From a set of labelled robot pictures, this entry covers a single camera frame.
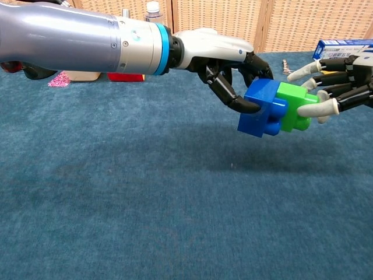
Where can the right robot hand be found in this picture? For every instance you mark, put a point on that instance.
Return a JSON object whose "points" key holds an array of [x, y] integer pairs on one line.
{"points": [[355, 87]]}

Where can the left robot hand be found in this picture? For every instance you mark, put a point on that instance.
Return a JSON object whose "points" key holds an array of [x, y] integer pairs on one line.
{"points": [[209, 46]]}

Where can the green toy block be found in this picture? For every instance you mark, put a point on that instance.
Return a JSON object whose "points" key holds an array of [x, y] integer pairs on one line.
{"points": [[291, 93]]}

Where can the blue toy block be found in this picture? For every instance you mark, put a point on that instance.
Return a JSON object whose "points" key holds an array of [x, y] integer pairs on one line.
{"points": [[262, 90]]}

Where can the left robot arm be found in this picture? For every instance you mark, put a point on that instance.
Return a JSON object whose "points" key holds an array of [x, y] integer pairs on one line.
{"points": [[73, 41]]}

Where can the blue white long box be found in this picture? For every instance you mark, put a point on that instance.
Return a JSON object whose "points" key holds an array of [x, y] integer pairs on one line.
{"points": [[341, 46]]}

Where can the clear water bottle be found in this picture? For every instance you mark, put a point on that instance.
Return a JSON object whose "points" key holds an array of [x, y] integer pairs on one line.
{"points": [[153, 8]]}

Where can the wicker folding screen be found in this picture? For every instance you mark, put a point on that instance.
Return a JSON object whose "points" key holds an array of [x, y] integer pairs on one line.
{"points": [[291, 17]]}

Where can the yellow red snack bag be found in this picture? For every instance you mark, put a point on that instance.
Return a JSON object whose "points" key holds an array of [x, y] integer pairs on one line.
{"points": [[125, 77]]}

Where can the beige lidded lunch box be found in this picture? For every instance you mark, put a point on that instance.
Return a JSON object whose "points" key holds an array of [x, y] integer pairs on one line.
{"points": [[84, 76]]}

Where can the pink patterned packet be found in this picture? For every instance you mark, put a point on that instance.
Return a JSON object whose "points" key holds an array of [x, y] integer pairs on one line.
{"points": [[59, 80]]}

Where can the teal carpet table cover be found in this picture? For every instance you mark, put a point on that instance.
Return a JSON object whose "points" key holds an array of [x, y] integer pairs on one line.
{"points": [[175, 204]]}

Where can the black round pot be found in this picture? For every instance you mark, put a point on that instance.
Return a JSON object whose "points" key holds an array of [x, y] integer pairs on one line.
{"points": [[38, 73]]}

